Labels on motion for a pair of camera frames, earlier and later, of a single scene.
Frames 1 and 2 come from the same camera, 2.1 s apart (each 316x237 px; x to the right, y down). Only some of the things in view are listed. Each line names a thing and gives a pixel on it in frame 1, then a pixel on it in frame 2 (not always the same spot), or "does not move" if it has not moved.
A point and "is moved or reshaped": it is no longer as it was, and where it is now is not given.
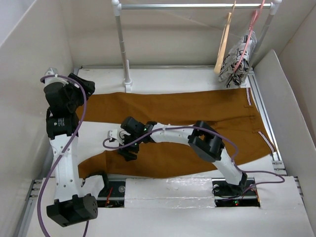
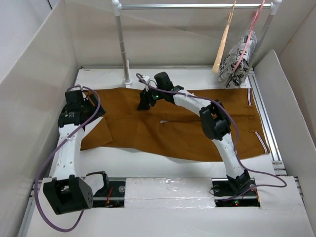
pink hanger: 250,29 does not move
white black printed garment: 233,56 does not move
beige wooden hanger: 221,51 does not move
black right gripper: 125,151 to 143,104
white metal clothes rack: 274,6 does not move
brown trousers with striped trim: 230,111 is moved or reshaped
